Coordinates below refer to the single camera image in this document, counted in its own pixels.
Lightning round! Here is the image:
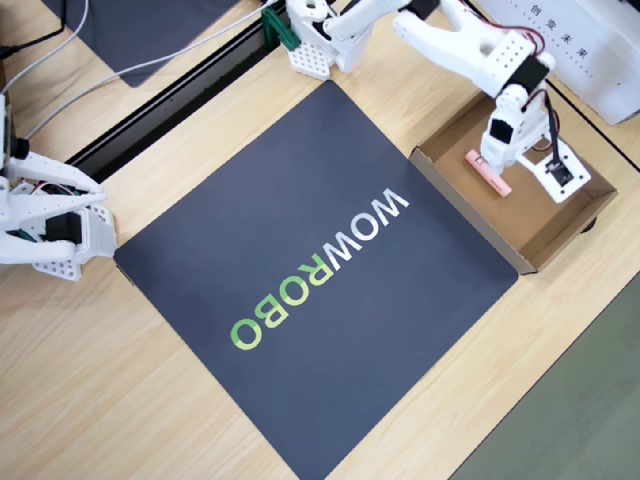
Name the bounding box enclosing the pink marker pen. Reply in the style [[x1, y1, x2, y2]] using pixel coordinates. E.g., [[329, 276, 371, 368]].
[[464, 149, 512, 198]]

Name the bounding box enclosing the plain dark mat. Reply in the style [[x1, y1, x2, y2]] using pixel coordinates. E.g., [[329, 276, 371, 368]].
[[42, 0, 241, 90]]

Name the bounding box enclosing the dark mat with WOWROBO print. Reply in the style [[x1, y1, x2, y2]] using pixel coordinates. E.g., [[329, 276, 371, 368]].
[[112, 79, 520, 480]]

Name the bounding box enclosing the open cardboard box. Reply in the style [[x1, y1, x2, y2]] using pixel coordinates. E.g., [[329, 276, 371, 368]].
[[408, 89, 620, 275]]

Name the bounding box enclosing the long white printed box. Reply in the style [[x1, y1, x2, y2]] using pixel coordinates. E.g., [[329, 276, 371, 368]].
[[472, 0, 640, 126]]

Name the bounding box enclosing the green clamp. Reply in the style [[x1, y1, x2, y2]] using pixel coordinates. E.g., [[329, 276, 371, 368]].
[[261, 5, 302, 52]]

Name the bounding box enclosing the black camera cable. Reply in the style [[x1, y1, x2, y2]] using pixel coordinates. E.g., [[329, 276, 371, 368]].
[[542, 92, 564, 169]]

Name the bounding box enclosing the camera board with black lens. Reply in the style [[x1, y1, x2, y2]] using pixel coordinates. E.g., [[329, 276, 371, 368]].
[[0, 93, 30, 169]]

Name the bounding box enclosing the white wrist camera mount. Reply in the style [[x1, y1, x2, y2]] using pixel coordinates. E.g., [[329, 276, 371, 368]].
[[518, 142, 593, 204]]

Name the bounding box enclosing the grey cable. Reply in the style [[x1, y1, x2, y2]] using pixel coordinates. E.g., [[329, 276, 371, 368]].
[[0, 0, 90, 96], [23, 0, 279, 140]]

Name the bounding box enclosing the red white servo wire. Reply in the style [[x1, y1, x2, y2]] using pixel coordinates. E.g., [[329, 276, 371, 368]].
[[462, 4, 551, 151]]

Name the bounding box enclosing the white robot arm with cables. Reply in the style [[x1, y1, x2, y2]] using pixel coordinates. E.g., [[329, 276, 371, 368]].
[[285, 0, 557, 121]]

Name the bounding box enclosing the black metal rail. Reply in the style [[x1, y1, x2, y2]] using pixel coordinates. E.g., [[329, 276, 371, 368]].
[[63, 17, 284, 184]]

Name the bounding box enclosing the thin black cable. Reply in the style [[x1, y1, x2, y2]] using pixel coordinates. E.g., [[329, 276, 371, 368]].
[[0, 0, 67, 57]]

